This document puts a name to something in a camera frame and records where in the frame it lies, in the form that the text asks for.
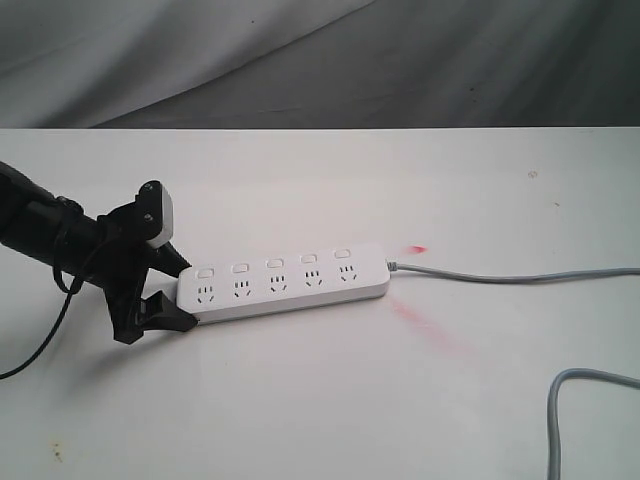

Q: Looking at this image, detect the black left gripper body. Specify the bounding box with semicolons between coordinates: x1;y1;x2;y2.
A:
92;199;160;344

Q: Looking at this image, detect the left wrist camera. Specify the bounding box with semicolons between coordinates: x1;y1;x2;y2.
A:
134;180;174;249

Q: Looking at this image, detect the grey power cable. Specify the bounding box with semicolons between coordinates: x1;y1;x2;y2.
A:
384;258;640;480

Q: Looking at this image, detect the grey backdrop cloth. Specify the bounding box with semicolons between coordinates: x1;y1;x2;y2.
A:
1;1;639;129

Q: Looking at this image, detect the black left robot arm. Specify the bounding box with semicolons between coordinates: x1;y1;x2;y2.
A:
1;164;198;344

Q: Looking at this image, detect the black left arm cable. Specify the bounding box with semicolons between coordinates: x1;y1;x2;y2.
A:
0;219;126;380

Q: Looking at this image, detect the white five-outlet power strip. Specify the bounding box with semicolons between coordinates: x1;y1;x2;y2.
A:
176;244;391;324

